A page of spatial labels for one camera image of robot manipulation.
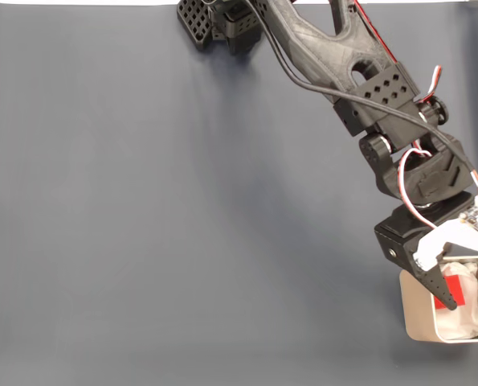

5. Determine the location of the white crumpled tissue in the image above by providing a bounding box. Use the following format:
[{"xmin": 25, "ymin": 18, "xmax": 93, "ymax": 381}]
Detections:
[{"xmin": 433, "ymin": 261, "xmax": 478, "ymax": 341}]

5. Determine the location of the beige metal box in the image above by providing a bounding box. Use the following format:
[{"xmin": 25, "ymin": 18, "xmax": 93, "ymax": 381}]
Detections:
[{"xmin": 398, "ymin": 253, "xmax": 478, "ymax": 345}]

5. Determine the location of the red cube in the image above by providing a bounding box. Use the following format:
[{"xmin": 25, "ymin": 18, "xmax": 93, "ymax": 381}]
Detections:
[{"xmin": 433, "ymin": 275, "xmax": 467, "ymax": 310}]

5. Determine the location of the white red servo cable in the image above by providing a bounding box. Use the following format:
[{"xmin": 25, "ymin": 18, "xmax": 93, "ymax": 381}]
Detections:
[
  {"xmin": 397, "ymin": 147, "xmax": 439, "ymax": 232},
  {"xmin": 353, "ymin": 0, "xmax": 443, "ymax": 105}
]

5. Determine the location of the camera board on white mount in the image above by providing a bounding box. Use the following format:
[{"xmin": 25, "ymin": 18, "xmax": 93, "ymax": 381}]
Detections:
[{"xmin": 413, "ymin": 191, "xmax": 478, "ymax": 270}]

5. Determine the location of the dark grey mat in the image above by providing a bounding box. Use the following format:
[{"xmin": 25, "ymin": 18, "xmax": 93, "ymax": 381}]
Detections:
[{"xmin": 0, "ymin": 2, "xmax": 478, "ymax": 386}]

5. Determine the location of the black camera cable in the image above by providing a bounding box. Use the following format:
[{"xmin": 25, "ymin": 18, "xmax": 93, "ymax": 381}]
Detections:
[{"xmin": 244, "ymin": 0, "xmax": 478, "ymax": 202}]

